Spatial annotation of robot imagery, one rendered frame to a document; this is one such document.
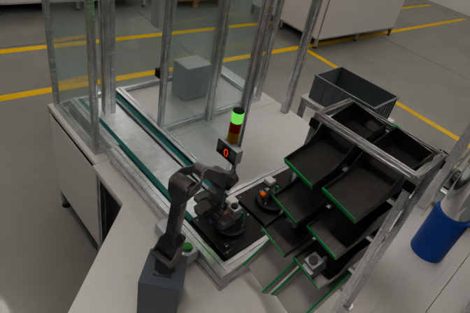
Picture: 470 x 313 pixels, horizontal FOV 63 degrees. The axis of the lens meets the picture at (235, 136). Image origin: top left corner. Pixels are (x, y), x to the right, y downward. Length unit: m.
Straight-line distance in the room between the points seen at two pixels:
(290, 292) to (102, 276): 0.72
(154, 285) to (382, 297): 0.97
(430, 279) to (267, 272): 0.84
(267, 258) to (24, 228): 1.91
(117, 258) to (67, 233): 1.26
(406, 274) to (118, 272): 1.26
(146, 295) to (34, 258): 1.49
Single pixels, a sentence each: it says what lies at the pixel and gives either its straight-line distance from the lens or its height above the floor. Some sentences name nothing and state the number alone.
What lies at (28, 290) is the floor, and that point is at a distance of 2.71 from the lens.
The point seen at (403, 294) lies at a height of 0.86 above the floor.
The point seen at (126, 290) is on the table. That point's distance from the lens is 1.61.
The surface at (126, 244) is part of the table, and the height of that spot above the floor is 0.86.
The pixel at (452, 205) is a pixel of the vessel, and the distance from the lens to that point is 1.93.
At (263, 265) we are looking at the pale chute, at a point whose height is 1.03.
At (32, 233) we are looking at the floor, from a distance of 2.97.
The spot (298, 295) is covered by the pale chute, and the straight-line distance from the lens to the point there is 1.48.
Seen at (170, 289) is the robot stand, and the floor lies 1.06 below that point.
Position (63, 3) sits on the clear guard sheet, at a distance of 2.03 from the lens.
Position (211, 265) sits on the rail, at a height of 0.95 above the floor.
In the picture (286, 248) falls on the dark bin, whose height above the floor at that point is 1.20.
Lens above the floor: 2.23
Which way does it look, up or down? 35 degrees down
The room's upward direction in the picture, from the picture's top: 12 degrees clockwise
